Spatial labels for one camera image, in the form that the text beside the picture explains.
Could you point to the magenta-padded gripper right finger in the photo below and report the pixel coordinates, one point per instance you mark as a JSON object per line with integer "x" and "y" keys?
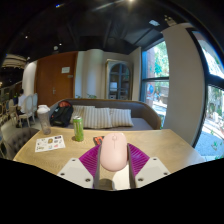
{"x": 151, "y": 170}

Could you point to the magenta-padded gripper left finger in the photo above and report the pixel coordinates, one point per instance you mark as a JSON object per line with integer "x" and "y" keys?
{"x": 75, "y": 171}

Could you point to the pink computer mouse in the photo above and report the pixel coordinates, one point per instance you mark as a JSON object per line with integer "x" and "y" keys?
{"x": 114, "y": 151}

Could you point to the white sticker sheet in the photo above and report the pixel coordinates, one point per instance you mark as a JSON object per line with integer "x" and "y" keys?
{"x": 50, "y": 143}

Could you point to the green drink can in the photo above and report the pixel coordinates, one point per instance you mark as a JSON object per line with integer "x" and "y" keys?
{"x": 78, "y": 130}

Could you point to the grey curved sofa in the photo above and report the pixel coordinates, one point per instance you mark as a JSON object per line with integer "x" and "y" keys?
{"x": 146, "y": 115}

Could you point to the striped cushion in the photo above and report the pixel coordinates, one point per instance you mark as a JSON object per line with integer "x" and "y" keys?
{"x": 121, "y": 117}
{"x": 77, "y": 112}
{"x": 98, "y": 118}

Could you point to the clear shaker bottle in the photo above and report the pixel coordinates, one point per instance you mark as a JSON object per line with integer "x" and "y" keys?
{"x": 43, "y": 121}

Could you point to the grey tufted chair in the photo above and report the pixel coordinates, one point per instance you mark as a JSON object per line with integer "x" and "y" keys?
{"x": 20, "y": 140}

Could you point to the white dining chairs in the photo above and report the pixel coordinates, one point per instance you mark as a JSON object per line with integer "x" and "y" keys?
{"x": 29, "y": 106}

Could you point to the large black-framed side window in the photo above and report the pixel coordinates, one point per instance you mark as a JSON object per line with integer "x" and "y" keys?
{"x": 213, "y": 116}

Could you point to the person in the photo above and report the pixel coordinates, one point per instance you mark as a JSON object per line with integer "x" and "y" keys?
{"x": 21, "y": 101}

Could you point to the brown wooden door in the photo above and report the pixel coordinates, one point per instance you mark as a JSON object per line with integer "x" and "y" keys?
{"x": 55, "y": 80}

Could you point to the arched glass cabinet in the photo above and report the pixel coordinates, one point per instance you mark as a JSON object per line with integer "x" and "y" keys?
{"x": 119, "y": 80}

